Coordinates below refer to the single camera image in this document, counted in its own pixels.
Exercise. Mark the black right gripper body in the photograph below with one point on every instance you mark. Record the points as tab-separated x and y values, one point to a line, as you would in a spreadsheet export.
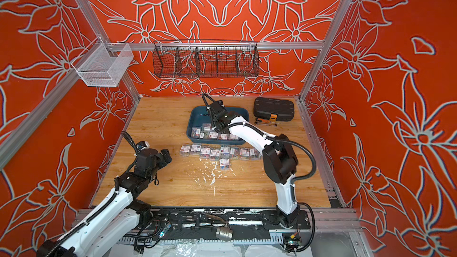
218	123

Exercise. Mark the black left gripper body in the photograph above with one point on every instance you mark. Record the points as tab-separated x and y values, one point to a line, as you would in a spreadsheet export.
160	163

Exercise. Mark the blue plastic storage tray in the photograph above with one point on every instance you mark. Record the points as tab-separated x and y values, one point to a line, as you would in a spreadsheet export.
198	117

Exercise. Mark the eleventh clear paper clip box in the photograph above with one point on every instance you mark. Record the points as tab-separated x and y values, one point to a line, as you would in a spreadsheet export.
225	164

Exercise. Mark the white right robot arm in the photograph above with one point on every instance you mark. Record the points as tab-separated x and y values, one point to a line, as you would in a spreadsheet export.
279	158

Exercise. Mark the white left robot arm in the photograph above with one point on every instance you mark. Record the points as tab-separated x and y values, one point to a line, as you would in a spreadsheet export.
121	214

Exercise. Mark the orange black ratchet wrench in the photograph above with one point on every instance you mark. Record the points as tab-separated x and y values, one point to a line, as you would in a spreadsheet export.
266	122

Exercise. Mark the black plastic tool case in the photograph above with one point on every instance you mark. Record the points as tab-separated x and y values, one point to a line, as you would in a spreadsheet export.
273	109

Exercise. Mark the silver metal cylinder fitting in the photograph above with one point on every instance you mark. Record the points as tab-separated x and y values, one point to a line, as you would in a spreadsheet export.
224	233

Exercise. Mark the black wire wall basket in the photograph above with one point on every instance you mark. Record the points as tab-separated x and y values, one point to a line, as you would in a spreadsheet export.
206	59

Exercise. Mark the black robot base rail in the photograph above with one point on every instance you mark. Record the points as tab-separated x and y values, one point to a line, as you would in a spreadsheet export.
251	226

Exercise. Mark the white wire mesh basket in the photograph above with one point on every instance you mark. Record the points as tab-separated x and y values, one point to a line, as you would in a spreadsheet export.
100	67

